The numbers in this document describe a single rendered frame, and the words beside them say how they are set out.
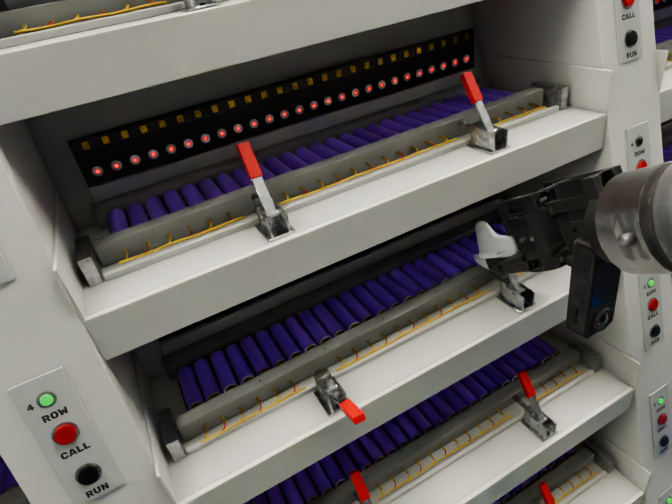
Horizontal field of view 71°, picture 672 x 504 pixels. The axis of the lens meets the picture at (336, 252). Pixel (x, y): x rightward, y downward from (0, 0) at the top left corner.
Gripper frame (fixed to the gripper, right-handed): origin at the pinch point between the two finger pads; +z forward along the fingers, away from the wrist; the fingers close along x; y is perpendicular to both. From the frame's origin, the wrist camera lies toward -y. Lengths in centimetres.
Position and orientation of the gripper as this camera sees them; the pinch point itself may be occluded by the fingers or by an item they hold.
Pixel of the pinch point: (493, 256)
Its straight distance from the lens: 64.4
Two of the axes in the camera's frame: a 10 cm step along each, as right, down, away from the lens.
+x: -8.8, 3.7, -3.1
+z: -3.2, 0.6, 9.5
